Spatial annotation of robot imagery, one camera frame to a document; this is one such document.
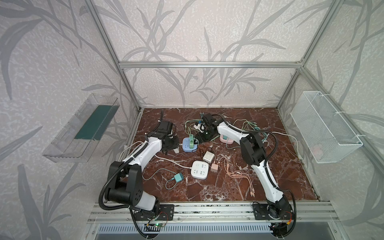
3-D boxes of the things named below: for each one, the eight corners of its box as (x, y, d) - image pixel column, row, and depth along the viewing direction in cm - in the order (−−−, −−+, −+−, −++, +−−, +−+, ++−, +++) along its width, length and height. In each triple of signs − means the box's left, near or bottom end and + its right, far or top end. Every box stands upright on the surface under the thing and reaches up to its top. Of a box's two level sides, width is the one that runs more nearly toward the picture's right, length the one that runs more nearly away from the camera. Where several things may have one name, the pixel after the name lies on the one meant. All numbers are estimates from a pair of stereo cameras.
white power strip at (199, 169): (191, 179, 87) (190, 177, 84) (191, 162, 93) (191, 160, 90) (208, 179, 87) (208, 177, 84) (207, 163, 93) (208, 160, 90)
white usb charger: (202, 159, 93) (202, 158, 91) (207, 152, 97) (207, 150, 94) (210, 163, 92) (210, 161, 90) (214, 156, 95) (214, 154, 93)
